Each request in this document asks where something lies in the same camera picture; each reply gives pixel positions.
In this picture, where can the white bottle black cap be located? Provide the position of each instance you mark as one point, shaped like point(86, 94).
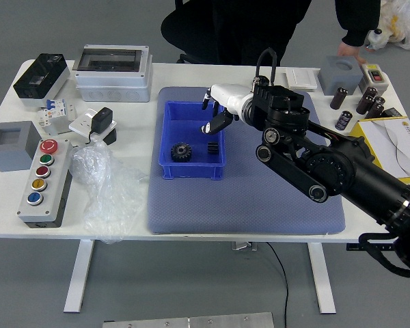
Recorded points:
point(377, 39)

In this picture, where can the small black box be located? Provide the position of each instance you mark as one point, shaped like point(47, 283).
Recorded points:
point(110, 137)

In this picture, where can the black capacitor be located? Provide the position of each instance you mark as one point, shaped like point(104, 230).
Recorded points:
point(344, 119)

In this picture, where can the clear plastic bag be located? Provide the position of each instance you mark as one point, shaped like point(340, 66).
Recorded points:
point(106, 191)

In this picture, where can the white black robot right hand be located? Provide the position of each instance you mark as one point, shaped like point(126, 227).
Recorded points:
point(230, 97)

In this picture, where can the white wall switch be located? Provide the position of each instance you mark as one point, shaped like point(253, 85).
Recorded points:
point(302, 77)

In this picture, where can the small black gear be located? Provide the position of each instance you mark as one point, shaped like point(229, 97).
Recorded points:
point(212, 148)

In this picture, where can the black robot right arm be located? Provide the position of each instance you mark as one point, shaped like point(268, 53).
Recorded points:
point(345, 164)

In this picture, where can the grey block round hole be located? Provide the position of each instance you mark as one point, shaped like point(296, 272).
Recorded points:
point(338, 80)

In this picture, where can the white table leg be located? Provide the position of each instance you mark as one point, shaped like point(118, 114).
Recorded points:
point(78, 273)
point(323, 273)

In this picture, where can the black power adapter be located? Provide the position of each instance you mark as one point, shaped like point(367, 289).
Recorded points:
point(102, 119)

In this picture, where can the grey push button station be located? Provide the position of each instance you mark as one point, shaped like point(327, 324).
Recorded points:
point(44, 205)

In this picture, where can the white yellow plastic bag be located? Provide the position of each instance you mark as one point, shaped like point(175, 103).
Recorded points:
point(405, 17)

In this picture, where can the grey-blue mat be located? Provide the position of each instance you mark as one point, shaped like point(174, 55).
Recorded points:
point(242, 205)

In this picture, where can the black and white enclosure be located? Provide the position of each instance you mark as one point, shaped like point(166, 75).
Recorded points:
point(41, 77)

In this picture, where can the grey block square hole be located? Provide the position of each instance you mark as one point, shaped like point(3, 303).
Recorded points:
point(10, 153)

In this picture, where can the person's torso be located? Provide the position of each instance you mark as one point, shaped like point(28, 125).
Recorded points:
point(259, 27)

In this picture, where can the black table control panel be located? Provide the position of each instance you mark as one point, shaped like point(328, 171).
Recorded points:
point(352, 247)

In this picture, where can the blue plastic box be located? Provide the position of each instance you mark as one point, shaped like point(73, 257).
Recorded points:
point(186, 128)

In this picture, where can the big black gear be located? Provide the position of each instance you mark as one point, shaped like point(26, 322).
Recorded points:
point(182, 152)

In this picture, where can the grey switch box red button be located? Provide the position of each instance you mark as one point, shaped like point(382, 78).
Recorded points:
point(374, 77)

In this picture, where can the person's left forearm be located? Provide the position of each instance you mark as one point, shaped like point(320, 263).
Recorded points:
point(358, 20)

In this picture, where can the white blue circuit breaker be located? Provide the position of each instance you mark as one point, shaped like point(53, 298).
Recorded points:
point(54, 112)

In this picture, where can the metal bracket under table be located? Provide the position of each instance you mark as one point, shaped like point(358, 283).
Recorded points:
point(244, 246)

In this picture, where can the grey metal plate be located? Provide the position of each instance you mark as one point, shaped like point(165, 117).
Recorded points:
point(188, 322)

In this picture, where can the small black flat module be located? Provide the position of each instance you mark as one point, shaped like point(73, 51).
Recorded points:
point(394, 112)

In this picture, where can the grey distribution box clear lid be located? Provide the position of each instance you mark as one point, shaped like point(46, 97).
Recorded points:
point(112, 80)

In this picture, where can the white power socket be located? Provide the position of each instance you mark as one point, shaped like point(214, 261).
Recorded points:
point(80, 124)

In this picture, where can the person's left hand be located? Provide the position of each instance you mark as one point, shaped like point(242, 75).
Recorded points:
point(348, 51)

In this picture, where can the black office chair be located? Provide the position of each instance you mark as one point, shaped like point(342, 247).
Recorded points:
point(181, 30)

